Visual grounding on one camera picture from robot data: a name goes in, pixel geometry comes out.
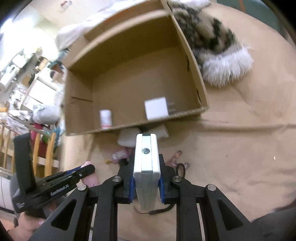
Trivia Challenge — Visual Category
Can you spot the leopard print fuzzy slipper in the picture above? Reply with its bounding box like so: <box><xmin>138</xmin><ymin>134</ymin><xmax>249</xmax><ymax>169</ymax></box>
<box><xmin>168</xmin><ymin>0</ymin><xmax>255</xmax><ymax>87</ymax></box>

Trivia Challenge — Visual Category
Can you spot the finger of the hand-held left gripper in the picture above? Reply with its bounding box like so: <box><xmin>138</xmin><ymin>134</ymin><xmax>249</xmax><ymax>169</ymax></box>
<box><xmin>47</xmin><ymin>164</ymin><xmax>96</xmax><ymax>189</ymax></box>
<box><xmin>35</xmin><ymin>166</ymin><xmax>84</xmax><ymax>183</ymax></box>

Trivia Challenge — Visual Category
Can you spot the smooth pink object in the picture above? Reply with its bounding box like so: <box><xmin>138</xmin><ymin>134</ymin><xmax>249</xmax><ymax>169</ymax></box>
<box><xmin>82</xmin><ymin>161</ymin><xmax>97</xmax><ymax>186</ymax></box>

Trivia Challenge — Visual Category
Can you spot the person's left hand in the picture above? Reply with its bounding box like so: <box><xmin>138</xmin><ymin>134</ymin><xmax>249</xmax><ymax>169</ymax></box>
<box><xmin>14</xmin><ymin>204</ymin><xmax>56</xmax><ymax>239</ymax></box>

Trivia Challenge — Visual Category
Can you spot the cluttered white shelf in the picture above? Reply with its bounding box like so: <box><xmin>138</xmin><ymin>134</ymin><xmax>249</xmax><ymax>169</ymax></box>
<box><xmin>0</xmin><ymin>46</ymin><xmax>65</xmax><ymax>112</ymax></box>

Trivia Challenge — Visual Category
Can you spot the person's right leg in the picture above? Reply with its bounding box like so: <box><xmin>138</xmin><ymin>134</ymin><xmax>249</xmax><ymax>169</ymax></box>
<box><xmin>251</xmin><ymin>202</ymin><xmax>295</xmax><ymax>241</ymax></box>

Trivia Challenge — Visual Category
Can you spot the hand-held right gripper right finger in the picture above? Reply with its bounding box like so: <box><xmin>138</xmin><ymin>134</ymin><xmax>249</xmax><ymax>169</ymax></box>
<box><xmin>158</xmin><ymin>154</ymin><xmax>266</xmax><ymax>241</ymax></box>

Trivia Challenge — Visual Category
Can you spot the beige blanket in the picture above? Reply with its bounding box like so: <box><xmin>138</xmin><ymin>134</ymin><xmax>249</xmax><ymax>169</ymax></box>
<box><xmin>52</xmin><ymin>0</ymin><xmax>296</xmax><ymax>241</ymax></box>

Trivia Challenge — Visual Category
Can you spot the black cord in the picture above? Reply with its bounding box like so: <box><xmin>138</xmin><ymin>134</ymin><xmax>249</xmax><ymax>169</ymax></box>
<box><xmin>136</xmin><ymin>204</ymin><xmax>174</xmax><ymax>215</ymax></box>

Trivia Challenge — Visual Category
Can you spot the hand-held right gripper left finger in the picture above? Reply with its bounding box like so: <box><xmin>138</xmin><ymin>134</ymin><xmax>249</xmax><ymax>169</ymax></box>
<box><xmin>28</xmin><ymin>154</ymin><xmax>137</xmax><ymax>241</ymax></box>

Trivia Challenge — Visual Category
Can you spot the white plastic bag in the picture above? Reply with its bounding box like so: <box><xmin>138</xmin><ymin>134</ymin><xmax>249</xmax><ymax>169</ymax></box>
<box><xmin>32</xmin><ymin>104</ymin><xmax>62</xmax><ymax>124</ymax></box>

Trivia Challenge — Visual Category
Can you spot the brown cardboard box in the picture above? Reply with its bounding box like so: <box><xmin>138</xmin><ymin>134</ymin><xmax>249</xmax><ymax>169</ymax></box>
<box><xmin>60</xmin><ymin>0</ymin><xmax>208</xmax><ymax>136</ymax></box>

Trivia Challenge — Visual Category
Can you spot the white cube plug charger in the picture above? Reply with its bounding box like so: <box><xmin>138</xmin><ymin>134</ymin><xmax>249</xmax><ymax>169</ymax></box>
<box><xmin>144</xmin><ymin>97</ymin><xmax>176</xmax><ymax>121</ymax></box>

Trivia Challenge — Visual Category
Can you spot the white cloth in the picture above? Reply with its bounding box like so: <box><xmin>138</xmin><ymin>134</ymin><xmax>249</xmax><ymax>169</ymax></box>
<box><xmin>55</xmin><ymin>0</ymin><xmax>162</xmax><ymax>51</ymax></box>

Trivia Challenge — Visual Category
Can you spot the small white red-label bottle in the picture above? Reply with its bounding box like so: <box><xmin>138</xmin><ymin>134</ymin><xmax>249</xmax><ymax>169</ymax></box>
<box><xmin>100</xmin><ymin>110</ymin><xmax>112</xmax><ymax>130</ymax></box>

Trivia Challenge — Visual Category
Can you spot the red bag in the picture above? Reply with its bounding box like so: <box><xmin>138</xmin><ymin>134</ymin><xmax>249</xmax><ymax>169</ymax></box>
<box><xmin>30</xmin><ymin>130</ymin><xmax>56</xmax><ymax>164</ymax></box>

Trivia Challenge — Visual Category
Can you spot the long white box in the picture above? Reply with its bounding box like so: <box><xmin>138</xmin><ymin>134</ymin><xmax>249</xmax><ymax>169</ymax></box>
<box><xmin>133</xmin><ymin>133</ymin><xmax>160</xmax><ymax>210</ymax></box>

